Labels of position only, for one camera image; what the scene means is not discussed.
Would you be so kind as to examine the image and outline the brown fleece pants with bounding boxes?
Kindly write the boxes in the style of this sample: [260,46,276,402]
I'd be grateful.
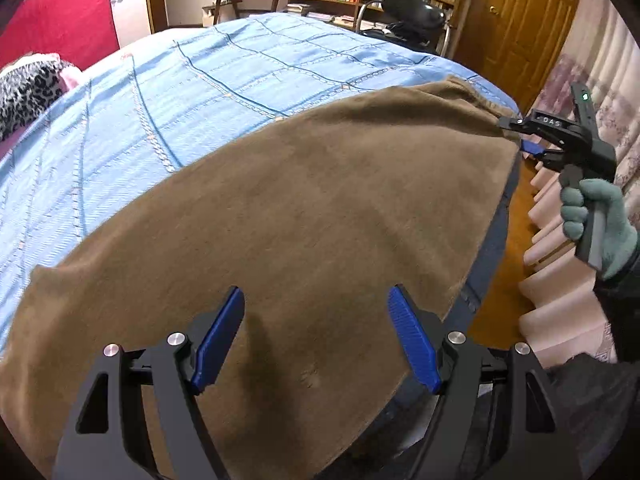
[1,78,518,479]

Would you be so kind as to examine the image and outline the right forearm dark sleeve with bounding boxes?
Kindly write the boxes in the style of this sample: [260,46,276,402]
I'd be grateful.
[544,249,640,480]

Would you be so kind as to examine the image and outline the right hand green glove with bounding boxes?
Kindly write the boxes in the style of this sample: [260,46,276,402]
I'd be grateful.
[560,179,639,281]

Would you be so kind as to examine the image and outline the wooden door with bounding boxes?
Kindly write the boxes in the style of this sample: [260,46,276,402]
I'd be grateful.
[454,0,579,112]

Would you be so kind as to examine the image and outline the black office chair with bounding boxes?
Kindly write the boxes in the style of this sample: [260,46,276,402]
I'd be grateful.
[355,0,451,56]

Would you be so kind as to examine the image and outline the pink floral curtain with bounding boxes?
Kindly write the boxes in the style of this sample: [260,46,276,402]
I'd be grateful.
[518,0,639,367]

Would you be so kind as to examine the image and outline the blue checked bedspread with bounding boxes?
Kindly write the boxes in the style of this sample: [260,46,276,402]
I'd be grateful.
[1,14,516,361]

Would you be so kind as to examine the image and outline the pink folded quilt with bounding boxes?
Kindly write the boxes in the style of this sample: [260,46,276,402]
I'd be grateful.
[0,52,86,162]

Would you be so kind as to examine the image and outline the leopard print blanket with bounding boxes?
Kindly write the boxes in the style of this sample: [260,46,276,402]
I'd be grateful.
[0,55,71,142]

